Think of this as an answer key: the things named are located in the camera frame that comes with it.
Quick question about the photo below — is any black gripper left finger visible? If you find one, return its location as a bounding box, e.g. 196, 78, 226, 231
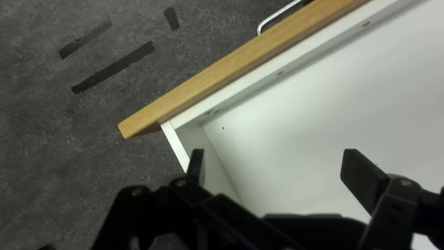
90, 148, 261, 250

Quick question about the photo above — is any metal drawer handle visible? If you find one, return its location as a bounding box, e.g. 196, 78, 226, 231
255, 0, 317, 35

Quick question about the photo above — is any black floor tape strip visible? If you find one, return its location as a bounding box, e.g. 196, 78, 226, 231
57, 16, 114, 60
71, 40, 157, 95
162, 5, 181, 31

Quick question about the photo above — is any white drawer with wooden front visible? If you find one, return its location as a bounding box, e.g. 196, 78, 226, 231
117, 0, 444, 250

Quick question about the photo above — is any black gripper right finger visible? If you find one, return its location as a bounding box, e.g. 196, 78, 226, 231
340, 148, 444, 250

